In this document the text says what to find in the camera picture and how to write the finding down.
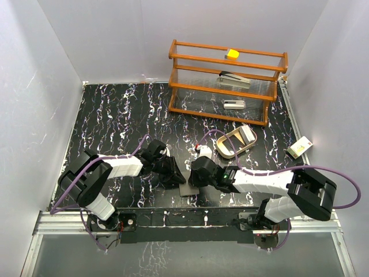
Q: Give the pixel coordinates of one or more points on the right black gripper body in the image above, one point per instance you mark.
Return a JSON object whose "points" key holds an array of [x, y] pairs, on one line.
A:
{"points": [[198, 181]]}

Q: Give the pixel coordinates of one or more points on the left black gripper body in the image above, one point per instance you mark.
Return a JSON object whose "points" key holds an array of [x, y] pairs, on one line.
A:
{"points": [[164, 167]]}

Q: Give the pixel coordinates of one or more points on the grey card holder wallet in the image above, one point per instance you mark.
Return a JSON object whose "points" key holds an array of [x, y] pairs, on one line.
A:
{"points": [[186, 189]]}

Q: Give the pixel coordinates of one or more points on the black credit card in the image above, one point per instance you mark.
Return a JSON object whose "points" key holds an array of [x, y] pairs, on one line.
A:
{"points": [[233, 143]]}

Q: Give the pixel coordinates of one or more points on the oval wooden tray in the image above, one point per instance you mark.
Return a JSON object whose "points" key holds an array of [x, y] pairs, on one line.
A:
{"points": [[240, 139]]}

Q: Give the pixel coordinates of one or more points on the stack of cards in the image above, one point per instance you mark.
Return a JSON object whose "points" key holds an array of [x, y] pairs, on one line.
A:
{"points": [[247, 134]]}

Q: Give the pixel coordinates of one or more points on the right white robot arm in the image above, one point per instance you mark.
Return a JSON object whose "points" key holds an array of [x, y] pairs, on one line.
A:
{"points": [[300, 191]]}

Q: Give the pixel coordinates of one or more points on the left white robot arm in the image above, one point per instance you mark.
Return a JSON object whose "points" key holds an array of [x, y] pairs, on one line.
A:
{"points": [[84, 179]]}

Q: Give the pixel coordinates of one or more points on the white card box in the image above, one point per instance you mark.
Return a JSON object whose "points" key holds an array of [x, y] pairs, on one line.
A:
{"points": [[300, 147]]}

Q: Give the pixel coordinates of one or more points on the small white stapler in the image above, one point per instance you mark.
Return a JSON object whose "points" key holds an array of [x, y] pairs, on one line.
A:
{"points": [[234, 104]]}

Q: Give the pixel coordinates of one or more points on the orange wooden shelf rack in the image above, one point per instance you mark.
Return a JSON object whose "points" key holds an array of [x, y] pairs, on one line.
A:
{"points": [[195, 90]]}

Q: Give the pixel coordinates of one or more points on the grey black stapler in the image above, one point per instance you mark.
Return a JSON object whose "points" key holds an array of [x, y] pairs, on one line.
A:
{"points": [[234, 80]]}

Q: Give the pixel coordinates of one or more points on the yellow white block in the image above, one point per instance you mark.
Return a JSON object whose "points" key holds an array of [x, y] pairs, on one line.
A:
{"points": [[232, 54]]}

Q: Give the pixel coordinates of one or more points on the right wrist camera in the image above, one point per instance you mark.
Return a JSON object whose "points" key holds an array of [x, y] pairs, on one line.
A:
{"points": [[203, 150]]}

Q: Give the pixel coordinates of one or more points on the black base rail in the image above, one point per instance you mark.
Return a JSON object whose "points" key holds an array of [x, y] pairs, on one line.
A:
{"points": [[209, 224]]}

